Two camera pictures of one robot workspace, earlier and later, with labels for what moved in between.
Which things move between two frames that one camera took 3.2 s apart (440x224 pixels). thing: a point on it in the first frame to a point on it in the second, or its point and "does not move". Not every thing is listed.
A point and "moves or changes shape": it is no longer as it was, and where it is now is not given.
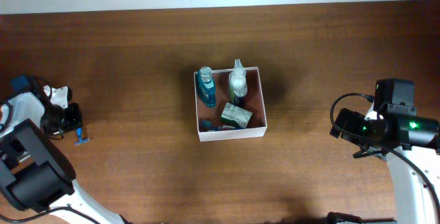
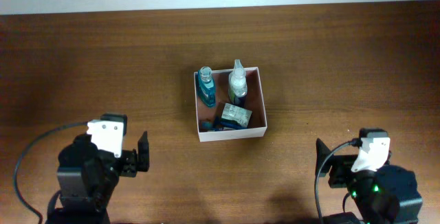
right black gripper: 355,118 to 339,162
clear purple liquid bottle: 238,86 does not move
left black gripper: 78,119 to 130,160
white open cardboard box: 253,103 does not move
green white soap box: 236,115 does not move
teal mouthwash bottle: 207,86 does not move
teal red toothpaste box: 206,125 does not move
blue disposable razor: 80,139 moves or changes shape
